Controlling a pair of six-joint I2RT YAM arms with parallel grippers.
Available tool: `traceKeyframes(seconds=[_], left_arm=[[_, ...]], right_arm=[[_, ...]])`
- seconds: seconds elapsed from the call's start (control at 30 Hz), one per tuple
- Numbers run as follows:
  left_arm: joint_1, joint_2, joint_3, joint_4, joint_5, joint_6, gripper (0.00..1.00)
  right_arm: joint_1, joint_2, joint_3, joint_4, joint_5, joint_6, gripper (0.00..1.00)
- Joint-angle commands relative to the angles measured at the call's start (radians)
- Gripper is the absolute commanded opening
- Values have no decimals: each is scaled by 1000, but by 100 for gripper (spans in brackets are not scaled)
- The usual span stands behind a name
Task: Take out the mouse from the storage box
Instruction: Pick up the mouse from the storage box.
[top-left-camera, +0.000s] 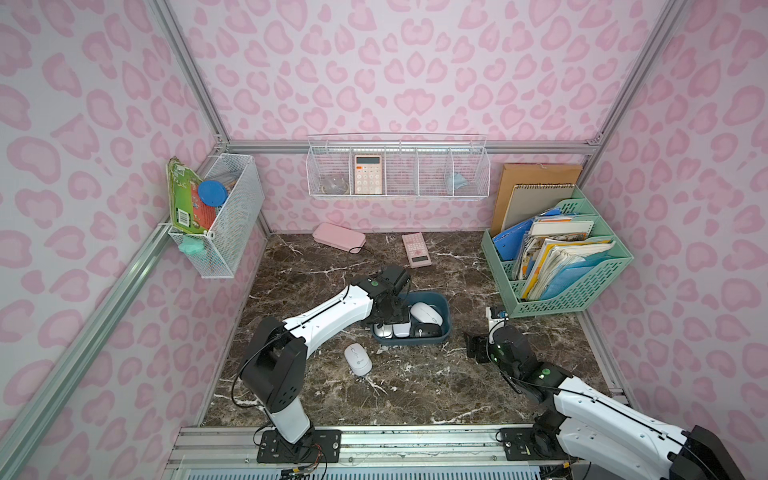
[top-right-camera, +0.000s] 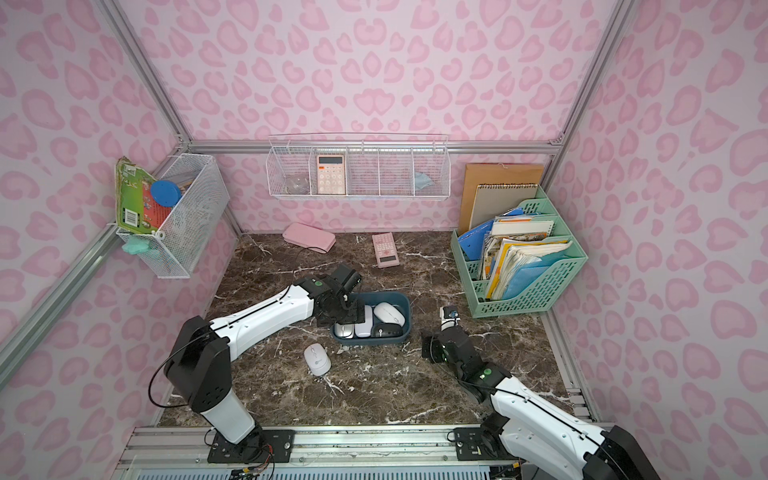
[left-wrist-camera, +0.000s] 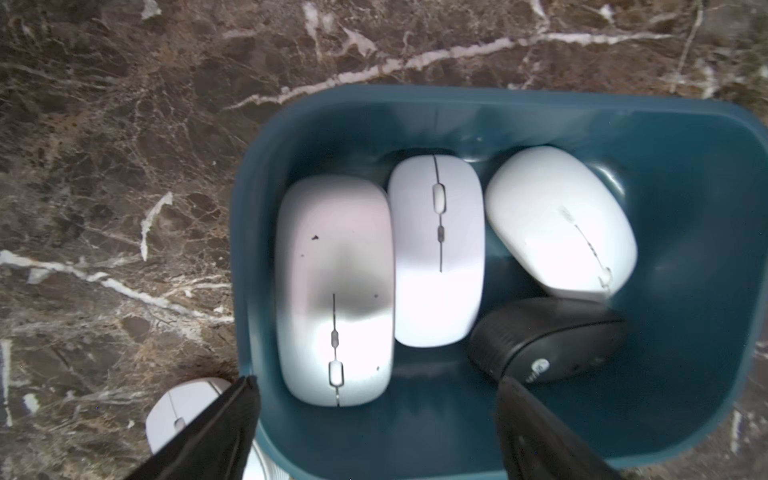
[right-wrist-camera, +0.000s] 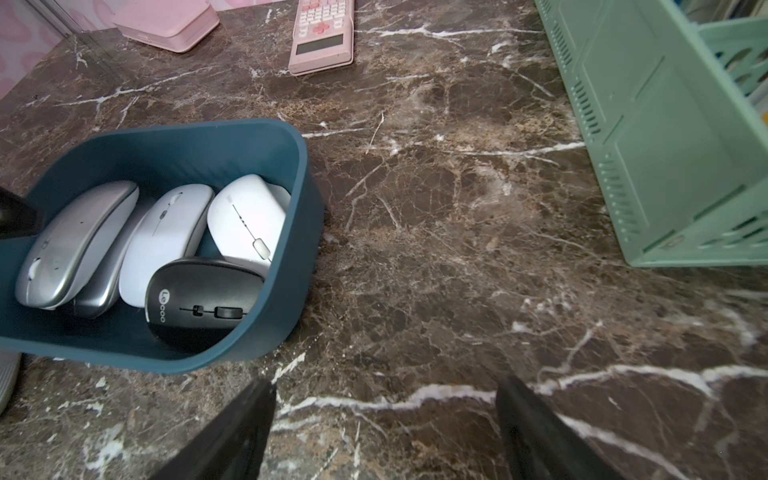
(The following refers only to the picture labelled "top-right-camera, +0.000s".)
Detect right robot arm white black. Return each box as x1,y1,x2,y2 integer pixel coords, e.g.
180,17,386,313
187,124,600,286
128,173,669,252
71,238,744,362
421,322,659,479

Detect white mesh side basket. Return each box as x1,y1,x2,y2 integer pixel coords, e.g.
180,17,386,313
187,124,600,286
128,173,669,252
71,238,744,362
117,153,230,279

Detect white slim mouse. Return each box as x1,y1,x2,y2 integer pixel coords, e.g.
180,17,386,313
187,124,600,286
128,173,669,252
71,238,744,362
354,304,374,338

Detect blue round disc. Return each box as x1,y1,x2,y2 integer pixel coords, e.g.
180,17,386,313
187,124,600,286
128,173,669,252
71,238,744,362
150,180,182,208

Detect brown clipboard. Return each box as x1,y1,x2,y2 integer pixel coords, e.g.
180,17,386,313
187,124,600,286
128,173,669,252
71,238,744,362
457,163,544,234

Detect spiral sketch pad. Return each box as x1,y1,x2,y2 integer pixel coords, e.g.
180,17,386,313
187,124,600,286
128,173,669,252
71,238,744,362
469,183,538,229

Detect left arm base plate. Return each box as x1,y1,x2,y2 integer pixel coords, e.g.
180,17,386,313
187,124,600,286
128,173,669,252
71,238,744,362
207,427,296,465

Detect clear item in basket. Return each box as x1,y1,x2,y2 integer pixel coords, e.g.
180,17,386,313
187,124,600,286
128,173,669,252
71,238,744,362
283,175,311,196

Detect white wire wall basket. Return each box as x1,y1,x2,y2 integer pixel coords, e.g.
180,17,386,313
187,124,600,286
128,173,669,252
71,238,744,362
266,134,451,200

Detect light blue item in basket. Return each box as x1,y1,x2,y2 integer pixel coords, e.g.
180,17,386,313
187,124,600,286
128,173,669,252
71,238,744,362
414,172,434,191

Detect green packaged card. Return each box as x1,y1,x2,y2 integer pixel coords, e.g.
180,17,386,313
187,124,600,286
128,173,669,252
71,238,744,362
115,157,156,234

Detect blue folder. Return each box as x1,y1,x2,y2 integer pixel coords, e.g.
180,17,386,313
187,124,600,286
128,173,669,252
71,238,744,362
458,218,496,261

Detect pink calculator in basket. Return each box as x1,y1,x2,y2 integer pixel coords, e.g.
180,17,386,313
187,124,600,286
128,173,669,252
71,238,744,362
316,154,346,196

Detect silver grey mouse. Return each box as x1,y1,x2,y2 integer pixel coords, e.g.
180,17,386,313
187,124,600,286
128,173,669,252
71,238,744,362
334,323,355,339

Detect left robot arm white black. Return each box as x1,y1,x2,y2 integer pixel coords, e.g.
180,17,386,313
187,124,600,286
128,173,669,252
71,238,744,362
160,264,362,445

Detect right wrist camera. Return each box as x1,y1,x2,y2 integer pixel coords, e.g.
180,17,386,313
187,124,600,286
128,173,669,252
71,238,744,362
439,305,460,331

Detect green file organizer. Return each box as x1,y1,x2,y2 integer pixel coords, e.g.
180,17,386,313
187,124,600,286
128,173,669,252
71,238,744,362
450,188,588,318

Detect aluminium front rail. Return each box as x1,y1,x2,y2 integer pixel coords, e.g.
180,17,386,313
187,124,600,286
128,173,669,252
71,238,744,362
113,421,631,480

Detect stack of books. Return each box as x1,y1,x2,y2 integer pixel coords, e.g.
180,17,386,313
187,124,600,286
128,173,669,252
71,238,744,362
480,215,573,301

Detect dark teal storage box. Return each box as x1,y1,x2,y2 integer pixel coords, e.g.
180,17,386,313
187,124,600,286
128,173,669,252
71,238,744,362
331,291,412,346

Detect mint green cloth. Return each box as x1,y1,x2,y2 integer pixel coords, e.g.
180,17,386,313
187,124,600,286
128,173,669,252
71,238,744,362
122,235,161,259

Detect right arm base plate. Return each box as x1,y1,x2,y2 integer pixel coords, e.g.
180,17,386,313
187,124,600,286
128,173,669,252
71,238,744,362
446,427,516,461

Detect pink calculator on table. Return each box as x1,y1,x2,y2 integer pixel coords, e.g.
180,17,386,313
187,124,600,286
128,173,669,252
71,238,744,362
372,232,400,269

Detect black mouse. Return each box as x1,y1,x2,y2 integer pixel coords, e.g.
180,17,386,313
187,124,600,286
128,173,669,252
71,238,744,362
371,323,403,338

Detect pink pencil case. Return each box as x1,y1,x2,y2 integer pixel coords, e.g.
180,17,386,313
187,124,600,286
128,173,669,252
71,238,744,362
282,223,336,254

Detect white round mouse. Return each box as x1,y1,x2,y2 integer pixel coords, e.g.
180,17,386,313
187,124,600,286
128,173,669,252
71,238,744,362
303,343,332,377

